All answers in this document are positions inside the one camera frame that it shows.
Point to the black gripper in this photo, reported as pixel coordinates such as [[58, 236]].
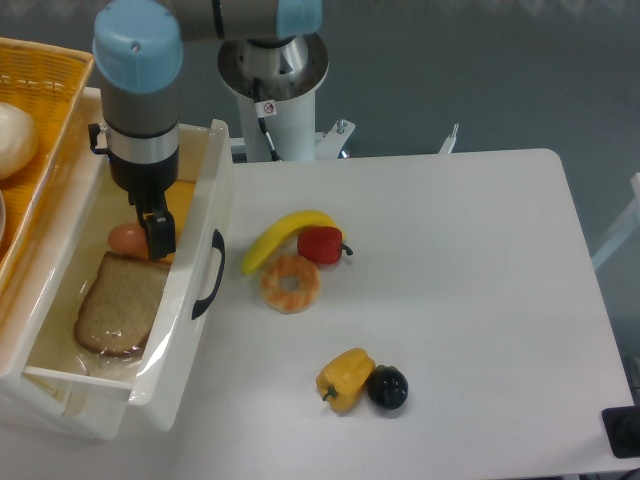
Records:
[[146, 185]]

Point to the yellow wicker basket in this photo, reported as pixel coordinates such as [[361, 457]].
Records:
[[46, 82]]

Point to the white drawer cabinet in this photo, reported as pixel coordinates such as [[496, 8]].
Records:
[[44, 397]]

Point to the black round fruit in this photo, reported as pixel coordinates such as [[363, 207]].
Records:
[[387, 387]]

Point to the orange glazed donut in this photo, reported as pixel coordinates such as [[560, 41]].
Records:
[[290, 284]]

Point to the white open drawer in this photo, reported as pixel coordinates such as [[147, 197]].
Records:
[[154, 379]]

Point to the white bracket behind table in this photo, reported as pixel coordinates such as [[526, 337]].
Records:
[[449, 142]]

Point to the red bell pepper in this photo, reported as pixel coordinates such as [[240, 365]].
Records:
[[322, 245]]

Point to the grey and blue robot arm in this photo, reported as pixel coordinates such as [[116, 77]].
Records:
[[138, 51]]

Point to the orange toast slice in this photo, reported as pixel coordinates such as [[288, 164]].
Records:
[[179, 198]]

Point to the black device at edge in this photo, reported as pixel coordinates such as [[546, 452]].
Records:
[[622, 429]]

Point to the black drawer handle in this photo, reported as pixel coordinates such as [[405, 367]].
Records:
[[213, 275]]

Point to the white frame at right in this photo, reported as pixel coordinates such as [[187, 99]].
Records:
[[621, 229]]

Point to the yellow bell pepper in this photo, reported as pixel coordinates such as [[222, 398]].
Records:
[[340, 383]]

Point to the white round bun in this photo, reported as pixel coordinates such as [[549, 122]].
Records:
[[19, 139]]

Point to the brown bread slice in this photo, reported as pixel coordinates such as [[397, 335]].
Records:
[[118, 312]]

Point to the yellow banana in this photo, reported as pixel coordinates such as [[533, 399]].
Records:
[[273, 237]]

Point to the brown egg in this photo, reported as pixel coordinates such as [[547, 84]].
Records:
[[128, 239]]

